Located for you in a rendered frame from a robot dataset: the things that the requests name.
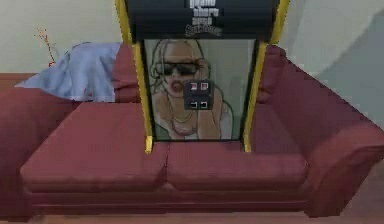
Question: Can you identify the dark red sofa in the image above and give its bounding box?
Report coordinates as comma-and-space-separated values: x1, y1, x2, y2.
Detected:
0, 43, 384, 223

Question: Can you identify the red twig plant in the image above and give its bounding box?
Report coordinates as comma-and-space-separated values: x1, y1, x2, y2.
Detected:
33, 27, 58, 68

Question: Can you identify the pale blue cloth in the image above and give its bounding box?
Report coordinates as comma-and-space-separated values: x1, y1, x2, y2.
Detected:
14, 41, 123, 103

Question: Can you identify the black yellow arcade cabinet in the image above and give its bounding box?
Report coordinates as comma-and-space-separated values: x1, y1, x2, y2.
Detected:
114, 0, 291, 155

